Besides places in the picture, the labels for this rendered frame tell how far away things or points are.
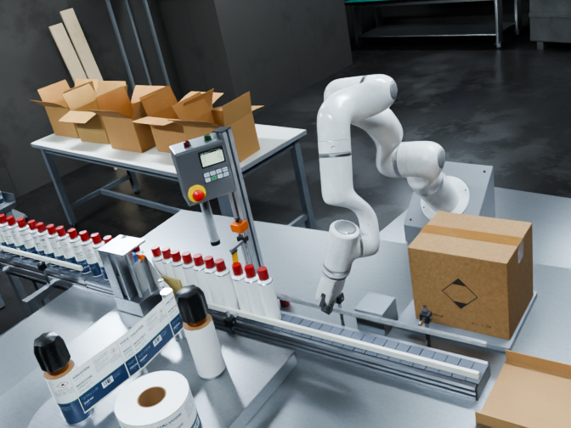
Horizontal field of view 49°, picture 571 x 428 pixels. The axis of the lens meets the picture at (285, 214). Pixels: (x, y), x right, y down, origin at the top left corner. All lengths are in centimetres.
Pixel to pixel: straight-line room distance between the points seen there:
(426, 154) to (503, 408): 81
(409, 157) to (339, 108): 46
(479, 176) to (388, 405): 102
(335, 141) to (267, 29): 572
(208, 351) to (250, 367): 15
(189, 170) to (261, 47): 534
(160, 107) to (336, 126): 272
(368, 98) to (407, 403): 85
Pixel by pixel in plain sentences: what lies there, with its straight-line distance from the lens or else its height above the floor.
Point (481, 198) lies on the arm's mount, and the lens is 245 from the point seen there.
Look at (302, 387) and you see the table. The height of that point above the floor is 83.
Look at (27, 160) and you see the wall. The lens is 676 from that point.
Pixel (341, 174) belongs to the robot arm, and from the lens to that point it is 172.
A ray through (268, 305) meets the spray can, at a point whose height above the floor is 96.
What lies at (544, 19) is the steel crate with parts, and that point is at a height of 34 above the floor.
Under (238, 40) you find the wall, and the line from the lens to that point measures 707.
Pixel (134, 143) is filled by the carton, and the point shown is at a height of 84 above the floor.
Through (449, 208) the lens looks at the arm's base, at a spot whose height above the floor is 99.
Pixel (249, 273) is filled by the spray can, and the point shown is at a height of 107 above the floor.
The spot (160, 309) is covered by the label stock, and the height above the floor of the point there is 104.
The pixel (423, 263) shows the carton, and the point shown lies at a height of 107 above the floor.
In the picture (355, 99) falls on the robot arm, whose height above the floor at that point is 160.
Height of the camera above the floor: 212
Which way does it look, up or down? 26 degrees down
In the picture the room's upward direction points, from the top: 12 degrees counter-clockwise
